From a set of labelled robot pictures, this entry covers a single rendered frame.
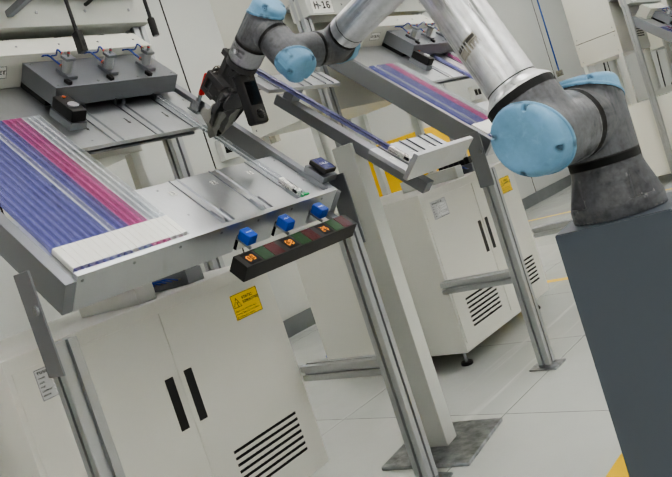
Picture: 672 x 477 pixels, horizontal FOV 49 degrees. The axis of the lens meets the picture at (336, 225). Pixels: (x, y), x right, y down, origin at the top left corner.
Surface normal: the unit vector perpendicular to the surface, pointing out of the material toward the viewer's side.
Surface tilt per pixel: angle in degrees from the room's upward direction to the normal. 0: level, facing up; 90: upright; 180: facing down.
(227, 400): 90
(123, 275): 133
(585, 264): 90
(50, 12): 90
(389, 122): 90
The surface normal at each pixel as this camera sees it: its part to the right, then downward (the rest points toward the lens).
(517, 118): -0.65, 0.38
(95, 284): 0.74, 0.51
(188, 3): 0.73, -0.20
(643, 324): -0.49, 0.21
